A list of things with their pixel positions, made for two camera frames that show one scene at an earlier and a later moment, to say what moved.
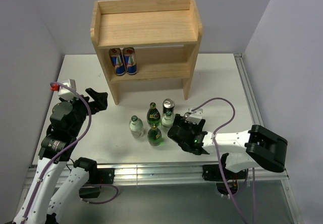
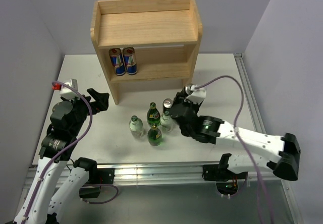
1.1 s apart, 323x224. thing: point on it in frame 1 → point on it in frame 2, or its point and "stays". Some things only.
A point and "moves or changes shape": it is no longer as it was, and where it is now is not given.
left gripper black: (100, 99) stays
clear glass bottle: (167, 121) stays
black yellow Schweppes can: (186, 114) moves or changes shape
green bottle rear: (153, 115) stays
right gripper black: (180, 120) → (179, 98)
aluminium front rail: (174, 175) stays
